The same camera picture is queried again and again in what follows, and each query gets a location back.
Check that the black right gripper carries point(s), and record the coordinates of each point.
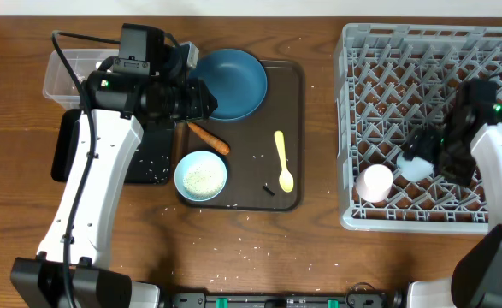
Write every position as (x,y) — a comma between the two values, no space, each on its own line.
(422,143)

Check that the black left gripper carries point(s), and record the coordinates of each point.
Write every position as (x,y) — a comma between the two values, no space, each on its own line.
(200,98)

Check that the light blue cup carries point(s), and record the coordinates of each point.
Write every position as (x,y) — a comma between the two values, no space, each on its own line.
(415,169)

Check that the dark blue plate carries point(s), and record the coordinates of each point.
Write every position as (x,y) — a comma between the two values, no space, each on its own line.
(236,79)

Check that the pink cup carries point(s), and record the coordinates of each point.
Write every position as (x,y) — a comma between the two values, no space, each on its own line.
(374,183)

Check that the light blue bowl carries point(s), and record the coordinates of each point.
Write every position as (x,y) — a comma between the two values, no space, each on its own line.
(186,162)

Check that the white rice pile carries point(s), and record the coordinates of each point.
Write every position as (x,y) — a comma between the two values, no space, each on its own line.
(203,181)

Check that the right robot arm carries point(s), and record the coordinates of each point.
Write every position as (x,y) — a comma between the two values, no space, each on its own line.
(470,142)

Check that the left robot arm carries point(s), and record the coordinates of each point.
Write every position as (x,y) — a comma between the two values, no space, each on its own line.
(146,82)

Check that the grey dishwasher rack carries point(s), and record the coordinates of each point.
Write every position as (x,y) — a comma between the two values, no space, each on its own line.
(390,80)

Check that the orange carrot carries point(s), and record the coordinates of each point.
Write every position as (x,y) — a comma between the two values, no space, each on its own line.
(210,139)

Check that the black plastic bin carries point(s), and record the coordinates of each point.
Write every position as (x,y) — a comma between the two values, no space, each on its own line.
(151,161)

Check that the dark brown tray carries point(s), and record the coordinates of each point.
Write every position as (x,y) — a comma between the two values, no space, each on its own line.
(253,160)

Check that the small black piece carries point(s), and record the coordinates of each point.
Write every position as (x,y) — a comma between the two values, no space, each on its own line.
(270,192)

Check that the yellow plastic spoon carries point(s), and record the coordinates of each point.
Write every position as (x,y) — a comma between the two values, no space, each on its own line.
(286,180)

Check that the clear plastic bin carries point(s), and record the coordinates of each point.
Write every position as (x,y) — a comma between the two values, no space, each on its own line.
(58,85)

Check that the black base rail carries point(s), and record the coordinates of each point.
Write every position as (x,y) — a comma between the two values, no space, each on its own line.
(361,295)

